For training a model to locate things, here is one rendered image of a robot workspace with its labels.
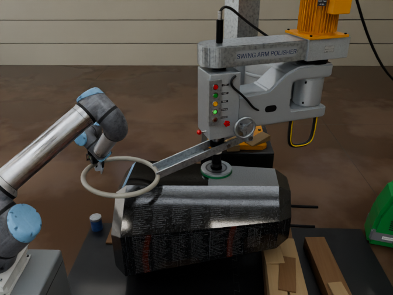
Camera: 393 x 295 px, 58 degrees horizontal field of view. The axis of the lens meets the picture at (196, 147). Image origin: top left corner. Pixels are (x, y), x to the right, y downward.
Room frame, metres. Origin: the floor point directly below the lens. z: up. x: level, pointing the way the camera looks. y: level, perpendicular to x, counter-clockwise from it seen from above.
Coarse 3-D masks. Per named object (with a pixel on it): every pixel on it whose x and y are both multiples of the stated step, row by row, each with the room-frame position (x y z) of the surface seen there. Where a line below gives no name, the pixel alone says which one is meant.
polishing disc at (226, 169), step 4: (204, 164) 2.16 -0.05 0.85; (208, 164) 2.16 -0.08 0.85; (224, 164) 2.16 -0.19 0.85; (228, 164) 2.16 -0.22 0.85; (204, 168) 2.11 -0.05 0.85; (208, 168) 2.11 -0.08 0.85; (224, 168) 2.11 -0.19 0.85; (228, 168) 2.11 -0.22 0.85; (204, 172) 2.06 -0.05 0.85; (208, 172) 2.06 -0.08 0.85; (212, 172) 2.06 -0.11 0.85; (216, 172) 2.06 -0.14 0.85; (220, 172) 2.06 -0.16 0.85; (224, 172) 2.06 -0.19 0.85; (228, 172) 2.06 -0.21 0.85; (212, 176) 2.02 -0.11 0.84; (216, 176) 2.02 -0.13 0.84; (220, 176) 2.02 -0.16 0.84
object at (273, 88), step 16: (288, 64) 2.28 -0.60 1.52; (304, 64) 2.24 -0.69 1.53; (320, 64) 2.25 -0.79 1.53; (272, 80) 2.20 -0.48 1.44; (288, 80) 2.17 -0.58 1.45; (240, 96) 2.08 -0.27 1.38; (256, 96) 2.10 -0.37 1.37; (272, 96) 2.13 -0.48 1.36; (288, 96) 2.17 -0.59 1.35; (240, 112) 2.07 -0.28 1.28; (256, 112) 2.10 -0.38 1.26; (272, 112) 2.14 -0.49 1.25; (288, 112) 2.18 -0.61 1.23; (304, 112) 2.22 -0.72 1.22; (320, 112) 2.26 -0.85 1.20; (240, 128) 2.08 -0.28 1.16
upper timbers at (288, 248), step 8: (288, 240) 2.06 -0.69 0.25; (288, 248) 1.97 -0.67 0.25; (296, 248) 1.97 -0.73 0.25; (288, 256) 1.89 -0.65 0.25; (296, 256) 1.89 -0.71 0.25; (264, 264) 1.89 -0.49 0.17; (272, 264) 1.82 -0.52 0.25; (296, 264) 1.82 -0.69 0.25; (272, 272) 1.75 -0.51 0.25; (296, 272) 1.74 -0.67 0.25; (272, 280) 1.68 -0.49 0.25; (296, 280) 1.67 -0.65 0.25; (304, 280) 1.67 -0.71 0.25; (272, 288) 1.61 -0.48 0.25; (296, 288) 1.61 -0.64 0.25; (304, 288) 1.61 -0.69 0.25
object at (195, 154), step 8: (232, 136) 2.21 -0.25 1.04; (200, 144) 2.14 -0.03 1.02; (208, 144) 2.16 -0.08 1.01; (224, 144) 2.07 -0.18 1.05; (232, 144) 2.09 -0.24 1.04; (184, 152) 2.10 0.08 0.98; (192, 152) 2.12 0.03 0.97; (200, 152) 2.11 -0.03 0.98; (208, 152) 2.04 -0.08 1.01; (216, 152) 2.06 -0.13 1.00; (160, 160) 2.06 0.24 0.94; (168, 160) 2.07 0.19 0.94; (176, 160) 2.08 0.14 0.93; (184, 160) 1.99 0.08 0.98; (192, 160) 2.00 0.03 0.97; (200, 160) 2.02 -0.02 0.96; (160, 168) 2.04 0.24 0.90; (168, 168) 1.95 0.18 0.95; (176, 168) 1.97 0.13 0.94; (160, 176) 1.93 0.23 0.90
